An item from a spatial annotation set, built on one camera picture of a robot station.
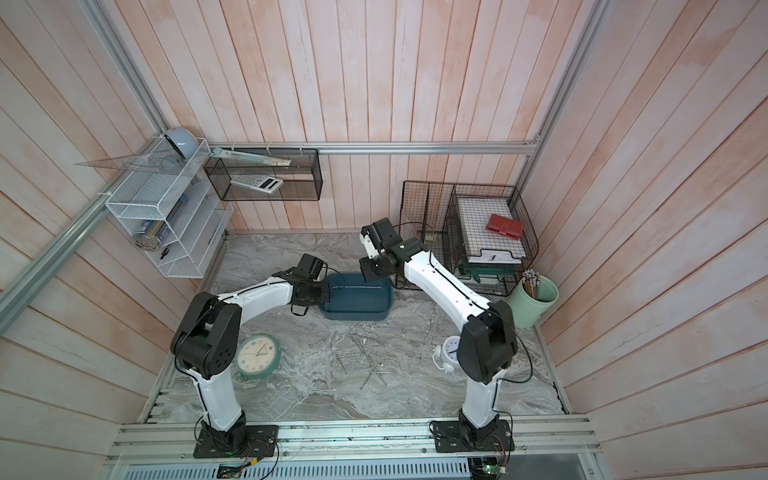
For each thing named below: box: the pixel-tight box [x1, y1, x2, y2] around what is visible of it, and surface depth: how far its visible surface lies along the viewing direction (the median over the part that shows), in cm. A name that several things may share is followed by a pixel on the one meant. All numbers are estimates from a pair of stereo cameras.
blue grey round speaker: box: [164, 127, 199, 160], surface depth 85 cm
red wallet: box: [486, 214, 524, 241], surface depth 92 cm
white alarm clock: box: [432, 335, 461, 374], surface depth 87 cm
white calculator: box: [230, 175, 284, 194], surface depth 100 cm
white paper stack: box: [458, 197, 526, 264], surface depth 93 cm
